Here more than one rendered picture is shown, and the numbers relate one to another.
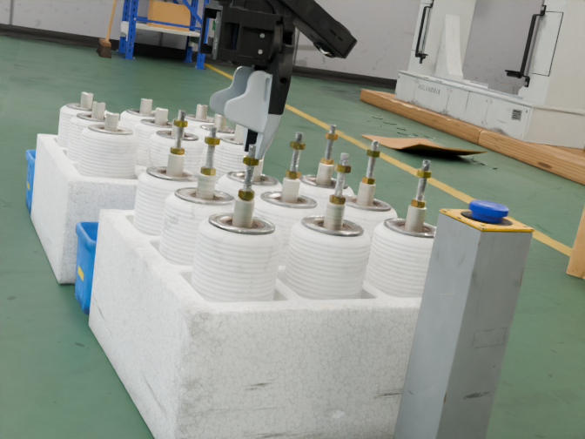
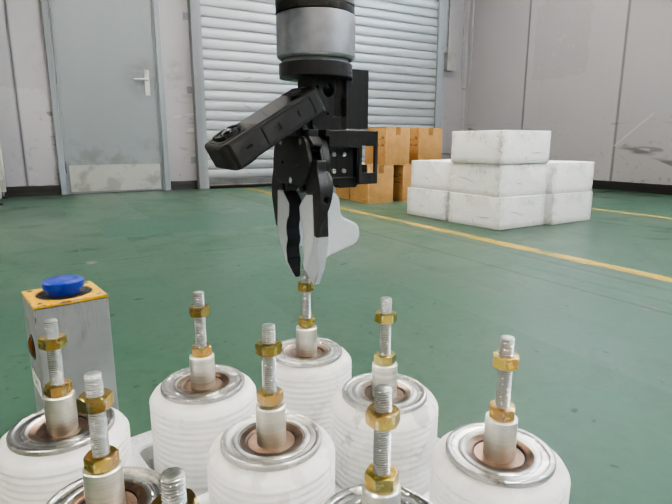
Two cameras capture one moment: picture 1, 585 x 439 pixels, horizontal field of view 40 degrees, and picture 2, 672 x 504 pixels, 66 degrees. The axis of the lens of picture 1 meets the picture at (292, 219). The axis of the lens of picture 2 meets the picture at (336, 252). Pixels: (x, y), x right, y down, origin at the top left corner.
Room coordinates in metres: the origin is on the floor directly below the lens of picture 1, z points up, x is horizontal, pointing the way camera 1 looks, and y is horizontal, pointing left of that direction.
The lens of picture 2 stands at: (1.39, 0.00, 0.47)
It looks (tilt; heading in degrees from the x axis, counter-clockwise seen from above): 12 degrees down; 170
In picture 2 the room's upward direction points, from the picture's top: straight up
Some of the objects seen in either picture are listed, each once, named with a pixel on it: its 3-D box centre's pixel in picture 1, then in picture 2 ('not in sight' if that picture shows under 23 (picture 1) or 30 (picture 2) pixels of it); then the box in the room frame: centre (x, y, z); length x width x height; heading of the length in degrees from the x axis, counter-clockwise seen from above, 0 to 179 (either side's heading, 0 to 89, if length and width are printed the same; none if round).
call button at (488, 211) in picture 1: (487, 213); (63, 287); (0.82, -0.20, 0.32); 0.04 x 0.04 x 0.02
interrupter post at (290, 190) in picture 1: (290, 191); (271, 424); (1.03, 0.01, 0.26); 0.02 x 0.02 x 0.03
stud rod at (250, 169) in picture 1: (248, 178); (306, 304); (0.87, 0.05, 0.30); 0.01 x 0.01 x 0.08
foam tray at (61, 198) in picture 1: (151, 206); not in sight; (1.51, 0.28, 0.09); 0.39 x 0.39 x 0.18; 26
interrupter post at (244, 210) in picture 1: (243, 213); (306, 340); (0.87, 0.05, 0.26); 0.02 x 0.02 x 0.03
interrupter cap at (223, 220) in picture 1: (241, 224); (306, 352); (0.87, 0.05, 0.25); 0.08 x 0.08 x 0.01
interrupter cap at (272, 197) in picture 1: (288, 200); (271, 439); (1.03, 0.01, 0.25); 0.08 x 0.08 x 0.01
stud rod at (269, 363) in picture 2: (294, 160); (269, 373); (1.03, 0.01, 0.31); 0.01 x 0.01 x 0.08
